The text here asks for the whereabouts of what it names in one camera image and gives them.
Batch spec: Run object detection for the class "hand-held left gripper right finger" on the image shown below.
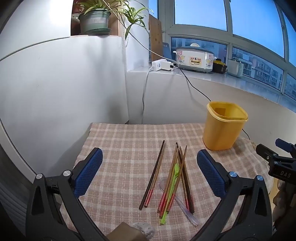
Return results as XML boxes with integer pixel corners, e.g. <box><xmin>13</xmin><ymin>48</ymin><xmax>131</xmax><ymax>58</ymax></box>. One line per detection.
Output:
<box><xmin>190</xmin><ymin>149</ymin><xmax>274</xmax><ymax>241</ymax></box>

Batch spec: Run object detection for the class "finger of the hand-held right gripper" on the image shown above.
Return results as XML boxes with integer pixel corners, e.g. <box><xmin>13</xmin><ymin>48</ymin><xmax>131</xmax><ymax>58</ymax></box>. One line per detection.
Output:
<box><xmin>256</xmin><ymin>144</ymin><xmax>279</xmax><ymax>163</ymax></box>
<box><xmin>275</xmin><ymin>138</ymin><xmax>296</xmax><ymax>153</ymax></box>

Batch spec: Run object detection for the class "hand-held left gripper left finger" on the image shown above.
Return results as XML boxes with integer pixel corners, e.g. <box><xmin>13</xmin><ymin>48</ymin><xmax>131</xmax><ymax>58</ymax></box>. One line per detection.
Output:
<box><xmin>25</xmin><ymin>147</ymin><xmax>109</xmax><ymax>241</ymax></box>

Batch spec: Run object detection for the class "green plastic spoon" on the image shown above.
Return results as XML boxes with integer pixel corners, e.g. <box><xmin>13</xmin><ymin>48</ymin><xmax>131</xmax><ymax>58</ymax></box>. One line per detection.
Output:
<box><xmin>159</xmin><ymin>163</ymin><xmax>180</xmax><ymax>225</ymax></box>

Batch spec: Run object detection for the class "yellow plastic container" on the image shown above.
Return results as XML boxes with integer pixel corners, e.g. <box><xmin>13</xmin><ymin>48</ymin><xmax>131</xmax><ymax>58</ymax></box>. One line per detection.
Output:
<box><xmin>202</xmin><ymin>101</ymin><xmax>248</xmax><ymax>151</ymax></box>

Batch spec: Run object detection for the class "clear plastic spoon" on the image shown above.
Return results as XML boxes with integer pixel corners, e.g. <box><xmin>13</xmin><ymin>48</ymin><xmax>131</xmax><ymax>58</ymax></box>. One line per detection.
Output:
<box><xmin>159</xmin><ymin>176</ymin><xmax>200</xmax><ymax>227</ymax></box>

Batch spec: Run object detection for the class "person's right hand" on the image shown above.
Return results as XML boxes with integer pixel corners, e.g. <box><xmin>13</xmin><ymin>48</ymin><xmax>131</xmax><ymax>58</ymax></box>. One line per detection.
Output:
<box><xmin>274</xmin><ymin>178</ymin><xmax>296</xmax><ymax>209</ymax></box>

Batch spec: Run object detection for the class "person's left hand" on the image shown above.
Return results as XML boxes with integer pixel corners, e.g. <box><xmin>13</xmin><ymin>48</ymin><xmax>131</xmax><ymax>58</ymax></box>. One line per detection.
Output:
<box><xmin>110</xmin><ymin>222</ymin><xmax>155</xmax><ymax>241</ymax></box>

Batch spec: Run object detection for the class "pink checked cloth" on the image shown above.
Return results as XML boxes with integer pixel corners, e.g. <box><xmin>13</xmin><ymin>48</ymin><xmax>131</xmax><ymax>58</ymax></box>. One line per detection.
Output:
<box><xmin>60</xmin><ymin>122</ymin><xmax>275</xmax><ymax>241</ymax></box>

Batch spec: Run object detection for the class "white windowsill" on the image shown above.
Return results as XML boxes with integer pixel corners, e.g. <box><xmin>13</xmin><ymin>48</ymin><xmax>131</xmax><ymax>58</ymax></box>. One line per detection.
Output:
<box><xmin>126</xmin><ymin>65</ymin><xmax>296</xmax><ymax>109</ymax></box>

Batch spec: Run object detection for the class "grey ribbed panel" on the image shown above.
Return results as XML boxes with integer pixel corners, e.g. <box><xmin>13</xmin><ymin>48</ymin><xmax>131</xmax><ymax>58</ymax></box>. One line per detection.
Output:
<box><xmin>0</xmin><ymin>144</ymin><xmax>31</xmax><ymax>241</ymax></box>

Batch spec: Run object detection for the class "white green toaster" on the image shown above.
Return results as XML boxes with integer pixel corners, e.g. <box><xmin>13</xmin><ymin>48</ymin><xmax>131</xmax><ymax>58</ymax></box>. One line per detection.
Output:
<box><xmin>227</xmin><ymin>58</ymin><xmax>244</xmax><ymax>78</ymax></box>

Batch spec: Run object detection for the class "black pot yellow lid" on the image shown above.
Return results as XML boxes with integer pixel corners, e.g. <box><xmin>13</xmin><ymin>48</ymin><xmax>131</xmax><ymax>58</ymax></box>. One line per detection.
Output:
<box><xmin>212</xmin><ymin>58</ymin><xmax>228</xmax><ymax>75</ymax></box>

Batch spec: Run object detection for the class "floral slow cooker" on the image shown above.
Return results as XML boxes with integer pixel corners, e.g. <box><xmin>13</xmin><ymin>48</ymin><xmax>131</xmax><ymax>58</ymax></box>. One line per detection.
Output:
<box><xmin>173</xmin><ymin>43</ymin><xmax>216</xmax><ymax>73</ymax></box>

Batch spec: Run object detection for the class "blue plastic board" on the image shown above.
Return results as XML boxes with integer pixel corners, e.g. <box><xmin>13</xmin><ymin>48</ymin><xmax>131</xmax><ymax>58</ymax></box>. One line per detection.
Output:
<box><xmin>163</xmin><ymin>42</ymin><xmax>173</xmax><ymax>59</ymax></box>

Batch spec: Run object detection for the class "wooden board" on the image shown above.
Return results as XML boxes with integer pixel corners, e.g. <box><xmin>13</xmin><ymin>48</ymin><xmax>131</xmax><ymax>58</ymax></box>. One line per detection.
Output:
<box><xmin>149</xmin><ymin>14</ymin><xmax>165</xmax><ymax>61</ymax></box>

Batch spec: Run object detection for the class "green plant pot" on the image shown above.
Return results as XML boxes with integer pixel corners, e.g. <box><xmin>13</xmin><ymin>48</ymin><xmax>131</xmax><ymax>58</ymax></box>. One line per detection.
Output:
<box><xmin>78</xmin><ymin>9</ymin><xmax>112</xmax><ymax>36</ymax></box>

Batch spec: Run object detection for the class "spider plant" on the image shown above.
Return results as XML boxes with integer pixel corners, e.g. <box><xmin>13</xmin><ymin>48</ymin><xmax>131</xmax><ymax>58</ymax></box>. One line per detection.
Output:
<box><xmin>76</xmin><ymin>0</ymin><xmax>154</xmax><ymax>41</ymax></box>

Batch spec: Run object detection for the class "black cable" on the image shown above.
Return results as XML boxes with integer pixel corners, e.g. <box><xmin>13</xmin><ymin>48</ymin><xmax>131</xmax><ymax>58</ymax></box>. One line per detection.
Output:
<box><xmin>171</xmin><ymin>65</ymin><xmax>251</xmax><ymax>141</ymax></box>

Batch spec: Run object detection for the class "white power cable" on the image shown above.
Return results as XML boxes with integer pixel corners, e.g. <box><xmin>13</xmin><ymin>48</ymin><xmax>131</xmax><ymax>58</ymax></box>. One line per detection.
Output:
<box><xmin>141</xmin><ymin>67</ymin><xmax>153</xmax><ymax>124</ymax></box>

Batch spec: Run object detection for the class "white window frame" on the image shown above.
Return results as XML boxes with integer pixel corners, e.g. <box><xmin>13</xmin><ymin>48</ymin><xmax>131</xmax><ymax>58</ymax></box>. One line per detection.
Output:
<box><xmin>148</xmin><ymin>0</ymin><xmax>296</xmax><ymax>102</ymax></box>

